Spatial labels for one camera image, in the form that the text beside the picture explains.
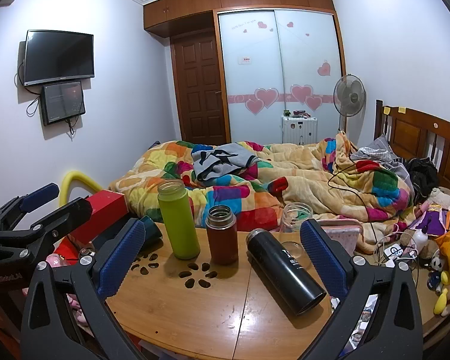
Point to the white power strip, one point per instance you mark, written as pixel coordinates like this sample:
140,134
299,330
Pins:
396,252

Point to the pink item on suitcase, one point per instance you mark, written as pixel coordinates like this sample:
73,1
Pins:
300,113

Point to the white suitcase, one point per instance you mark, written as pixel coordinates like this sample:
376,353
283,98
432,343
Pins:
299,130

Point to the clear glass jar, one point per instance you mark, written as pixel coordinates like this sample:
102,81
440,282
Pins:
290,219

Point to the wooden bed headboard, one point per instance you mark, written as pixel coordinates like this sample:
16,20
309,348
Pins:
408,135

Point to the wardrobe with heart stickers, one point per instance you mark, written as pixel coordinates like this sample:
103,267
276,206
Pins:
281,63

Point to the colourful patchwork blanket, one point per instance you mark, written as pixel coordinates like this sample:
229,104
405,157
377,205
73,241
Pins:
303,180

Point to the red box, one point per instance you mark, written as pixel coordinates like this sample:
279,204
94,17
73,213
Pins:
105,210

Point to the black wall television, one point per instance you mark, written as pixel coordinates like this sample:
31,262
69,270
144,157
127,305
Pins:
59,57

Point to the small white bottle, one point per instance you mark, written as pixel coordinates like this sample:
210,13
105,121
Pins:
421,239

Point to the black standing fan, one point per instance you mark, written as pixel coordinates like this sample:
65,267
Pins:
349,93

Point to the black thermos cup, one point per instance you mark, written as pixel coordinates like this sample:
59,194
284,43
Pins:
281,266

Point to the brown wooden door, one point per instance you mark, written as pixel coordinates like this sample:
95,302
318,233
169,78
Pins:
198,90

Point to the yellow plush toy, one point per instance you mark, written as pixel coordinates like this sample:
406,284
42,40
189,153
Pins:
448,294

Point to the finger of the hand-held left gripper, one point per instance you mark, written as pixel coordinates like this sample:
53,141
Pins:
65,213
41,195

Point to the black cloth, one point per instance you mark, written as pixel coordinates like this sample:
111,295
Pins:
423,176

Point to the dark teal cup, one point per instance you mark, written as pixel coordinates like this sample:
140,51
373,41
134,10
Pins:
153,228

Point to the pink box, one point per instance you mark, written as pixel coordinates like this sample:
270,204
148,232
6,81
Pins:
343,234

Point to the purple doll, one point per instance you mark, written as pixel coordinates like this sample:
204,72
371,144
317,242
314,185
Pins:
435,219

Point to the brown thermos cup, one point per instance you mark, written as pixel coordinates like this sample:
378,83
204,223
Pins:
222,240

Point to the grey and black garment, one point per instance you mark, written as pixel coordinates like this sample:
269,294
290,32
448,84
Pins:
219,161

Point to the green bottle cup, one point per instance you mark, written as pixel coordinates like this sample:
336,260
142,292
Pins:
178,225

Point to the yellow foam tube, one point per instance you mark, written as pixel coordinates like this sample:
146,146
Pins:
80,180

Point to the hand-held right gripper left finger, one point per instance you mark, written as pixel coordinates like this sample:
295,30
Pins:
122,258

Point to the beige plush bear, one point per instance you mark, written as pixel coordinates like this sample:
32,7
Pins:
441,197

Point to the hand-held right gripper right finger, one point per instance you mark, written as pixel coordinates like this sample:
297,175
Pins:
322,260

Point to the small black wall monitor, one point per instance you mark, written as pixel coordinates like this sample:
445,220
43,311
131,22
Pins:
63,101

